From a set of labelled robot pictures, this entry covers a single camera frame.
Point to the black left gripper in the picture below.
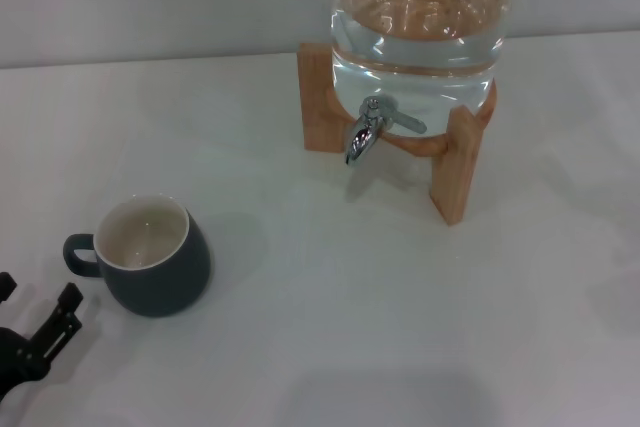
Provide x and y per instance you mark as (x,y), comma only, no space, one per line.
(17,357)

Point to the dark teal ceramic mug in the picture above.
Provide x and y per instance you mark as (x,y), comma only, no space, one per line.
(160,282)

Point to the chrome faucet tap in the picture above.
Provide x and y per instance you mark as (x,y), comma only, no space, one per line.
(367,122)

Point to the wooden dispenser stand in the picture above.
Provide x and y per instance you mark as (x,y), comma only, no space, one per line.
(457,172)

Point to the clear glass water dispenser jar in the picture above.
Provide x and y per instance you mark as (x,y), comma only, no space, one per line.
(420,22)

